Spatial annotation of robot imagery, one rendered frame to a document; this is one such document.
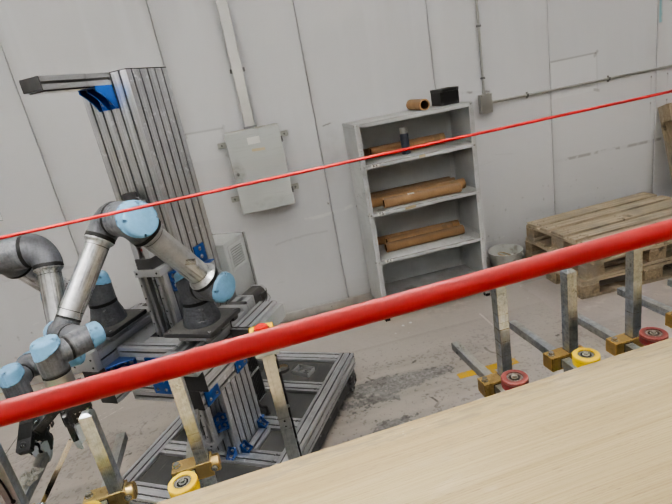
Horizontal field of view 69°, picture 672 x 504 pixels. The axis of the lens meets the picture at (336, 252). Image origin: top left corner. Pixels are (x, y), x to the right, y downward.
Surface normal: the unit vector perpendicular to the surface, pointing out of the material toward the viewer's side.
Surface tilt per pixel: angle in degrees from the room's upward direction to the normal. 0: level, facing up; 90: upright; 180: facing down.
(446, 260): 90
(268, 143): 90
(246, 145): 90
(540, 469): 0
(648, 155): 90
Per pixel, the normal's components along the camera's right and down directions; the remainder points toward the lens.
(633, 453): -0.18, -0.93
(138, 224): 0.75, -0.04
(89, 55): 0.18, 0.28
